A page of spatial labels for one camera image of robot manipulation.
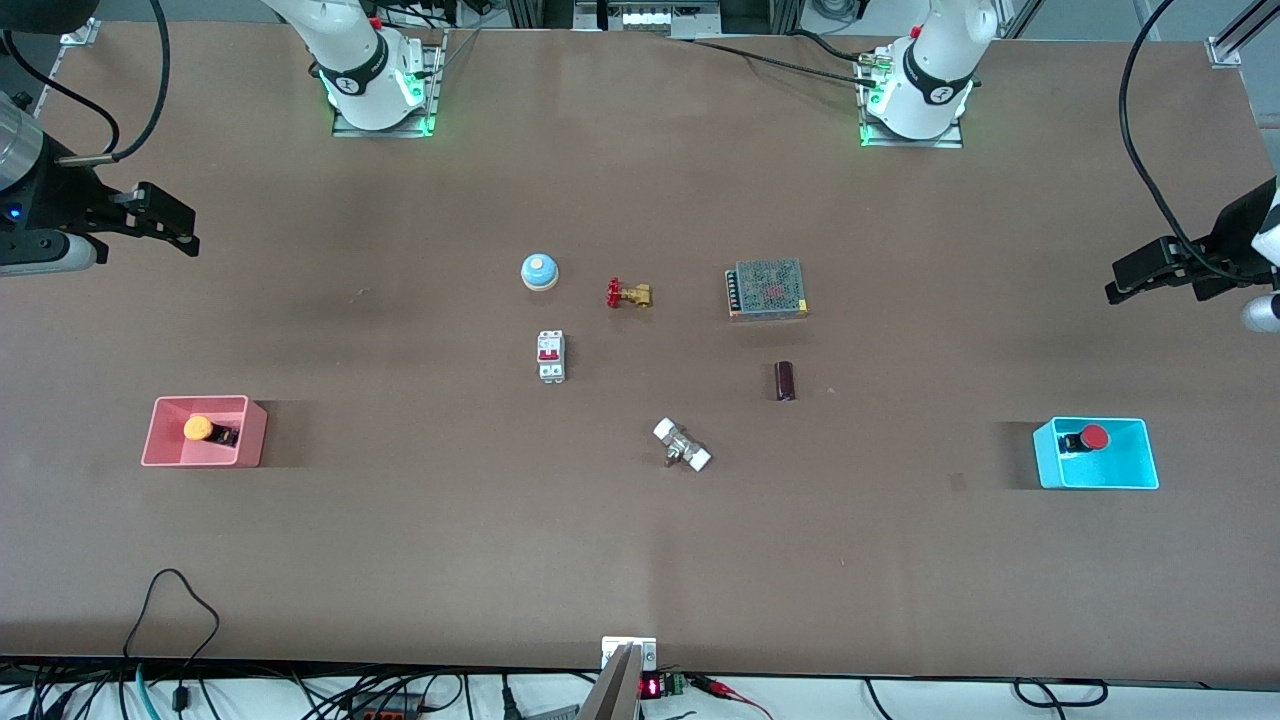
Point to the pink plastic box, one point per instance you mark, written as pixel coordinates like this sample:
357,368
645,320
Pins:
170,452

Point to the metal mesh power supply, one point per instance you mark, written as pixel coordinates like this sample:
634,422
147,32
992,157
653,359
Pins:
768,288

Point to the dark brown cylindrical capacitor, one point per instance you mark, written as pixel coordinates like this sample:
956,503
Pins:
785,382

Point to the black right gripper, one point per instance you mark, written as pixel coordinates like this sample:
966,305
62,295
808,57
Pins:
55,200

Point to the aluminium frame profile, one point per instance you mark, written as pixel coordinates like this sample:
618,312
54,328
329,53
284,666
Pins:
1238,35

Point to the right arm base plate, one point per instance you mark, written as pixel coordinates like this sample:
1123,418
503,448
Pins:
432,100

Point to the white circuit breaker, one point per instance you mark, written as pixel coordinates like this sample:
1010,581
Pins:
551,356

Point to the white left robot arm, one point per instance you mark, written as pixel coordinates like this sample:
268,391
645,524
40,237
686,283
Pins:
940,60

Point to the white capped metal valve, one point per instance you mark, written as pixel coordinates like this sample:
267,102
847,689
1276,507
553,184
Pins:
682,445

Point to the red clip lead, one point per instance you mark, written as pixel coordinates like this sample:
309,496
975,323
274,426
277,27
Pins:
735,692

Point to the yellow push button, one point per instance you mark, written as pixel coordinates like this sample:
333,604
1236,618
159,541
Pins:
198,428

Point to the red LED display module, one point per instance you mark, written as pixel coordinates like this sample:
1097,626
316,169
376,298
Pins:
652,687

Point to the aluminium frame corner bracket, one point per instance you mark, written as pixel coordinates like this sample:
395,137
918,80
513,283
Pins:
80,32

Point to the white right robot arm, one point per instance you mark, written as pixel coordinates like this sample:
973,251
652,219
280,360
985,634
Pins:
350,50

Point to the white mounting plate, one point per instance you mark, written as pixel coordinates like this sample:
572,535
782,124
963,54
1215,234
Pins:
648,650

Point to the blue desk bell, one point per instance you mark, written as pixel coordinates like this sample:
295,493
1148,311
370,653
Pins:
539,272

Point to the red push button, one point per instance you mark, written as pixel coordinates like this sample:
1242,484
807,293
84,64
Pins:
1095,437

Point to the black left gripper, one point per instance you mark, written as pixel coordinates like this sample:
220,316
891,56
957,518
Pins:
1236,234

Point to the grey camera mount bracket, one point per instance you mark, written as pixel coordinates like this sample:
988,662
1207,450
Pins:
612,690

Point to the light blue plastic box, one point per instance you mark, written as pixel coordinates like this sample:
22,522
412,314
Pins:
1120,472

